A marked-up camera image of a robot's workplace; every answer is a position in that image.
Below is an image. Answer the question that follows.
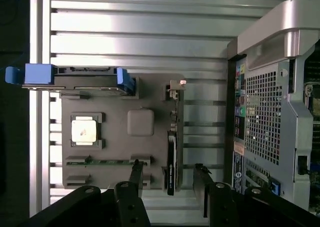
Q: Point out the loose green RAM stick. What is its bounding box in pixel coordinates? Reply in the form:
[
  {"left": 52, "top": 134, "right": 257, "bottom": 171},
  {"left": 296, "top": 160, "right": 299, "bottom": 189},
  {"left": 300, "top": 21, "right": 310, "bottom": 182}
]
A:
[{"left": 66, "top": 157, "right": 151, "bottom": 167}]

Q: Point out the blue card retention clip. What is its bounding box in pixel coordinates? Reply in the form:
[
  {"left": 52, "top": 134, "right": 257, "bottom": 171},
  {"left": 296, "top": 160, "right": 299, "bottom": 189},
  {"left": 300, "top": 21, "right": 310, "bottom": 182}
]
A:
[{"left": 269, "top": 178, "right": 281, "bottom": 196}]

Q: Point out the grey parts rack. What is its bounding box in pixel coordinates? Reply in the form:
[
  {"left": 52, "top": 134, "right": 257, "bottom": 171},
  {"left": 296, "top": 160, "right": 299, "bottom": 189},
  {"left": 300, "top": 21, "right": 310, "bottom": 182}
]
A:
[{"left": 59, "top": 73, "right": 186, "bottom": 191}]

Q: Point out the silver CPU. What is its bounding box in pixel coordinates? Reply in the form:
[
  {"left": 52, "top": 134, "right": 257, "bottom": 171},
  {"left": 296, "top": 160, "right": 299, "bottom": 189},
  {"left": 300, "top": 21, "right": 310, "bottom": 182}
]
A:
[{"left": 70, "top": 115, "right": 99, "bottom": 146}]

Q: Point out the grey and black PC case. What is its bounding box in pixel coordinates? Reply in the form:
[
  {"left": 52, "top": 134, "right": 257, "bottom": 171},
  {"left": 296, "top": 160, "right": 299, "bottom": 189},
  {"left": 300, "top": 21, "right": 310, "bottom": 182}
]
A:
[{"left": 226, "top": 0, "right": 320, "bottom": 213}]

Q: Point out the hard disk with blue caddy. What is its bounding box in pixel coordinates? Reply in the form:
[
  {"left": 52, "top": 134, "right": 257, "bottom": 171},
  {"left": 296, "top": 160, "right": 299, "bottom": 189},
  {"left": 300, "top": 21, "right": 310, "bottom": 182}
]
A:
[{"left": 5, "top": 63, "right": 137, "bottom": 97}]

